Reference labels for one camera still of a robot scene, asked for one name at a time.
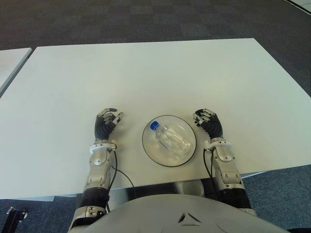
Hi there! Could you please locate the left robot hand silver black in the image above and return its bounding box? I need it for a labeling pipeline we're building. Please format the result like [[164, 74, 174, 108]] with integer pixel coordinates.
[[94, 107, 124, 144]]

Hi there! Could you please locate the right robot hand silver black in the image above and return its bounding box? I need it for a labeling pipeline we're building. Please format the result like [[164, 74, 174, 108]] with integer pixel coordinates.
[[192, 108, 224, 142]]

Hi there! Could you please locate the clear water bottle blue cap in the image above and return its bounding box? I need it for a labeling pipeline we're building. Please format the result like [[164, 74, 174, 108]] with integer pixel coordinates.
[[149, 120, 192, 160]]

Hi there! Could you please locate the white plate black rim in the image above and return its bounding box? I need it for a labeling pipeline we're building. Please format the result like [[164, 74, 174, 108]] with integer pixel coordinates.
[[142, 114, 197, 167]]

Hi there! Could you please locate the grey robot torso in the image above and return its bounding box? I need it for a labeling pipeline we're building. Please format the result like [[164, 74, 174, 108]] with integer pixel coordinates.
[[86, 193, 292, 233]]

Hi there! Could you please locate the white side table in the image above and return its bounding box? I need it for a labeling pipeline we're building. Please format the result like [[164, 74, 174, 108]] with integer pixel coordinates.
[[0, 48, 33, 96]]

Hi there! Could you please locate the black metal stand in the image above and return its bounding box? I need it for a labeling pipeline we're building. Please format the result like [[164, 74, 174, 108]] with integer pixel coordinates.
[[6, 206, 29, 233]]

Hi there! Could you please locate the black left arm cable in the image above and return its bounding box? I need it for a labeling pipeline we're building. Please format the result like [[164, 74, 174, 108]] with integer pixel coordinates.
[[105, 148, 137, 212]]

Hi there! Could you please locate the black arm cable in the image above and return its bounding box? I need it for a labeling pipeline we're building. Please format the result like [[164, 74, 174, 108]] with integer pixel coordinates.
[[203, 149, 221, 195], [105, 148, 137, 212]]

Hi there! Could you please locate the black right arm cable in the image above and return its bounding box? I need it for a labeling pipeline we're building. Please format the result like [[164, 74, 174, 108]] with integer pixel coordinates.
[[203, 149, 221, 195]]

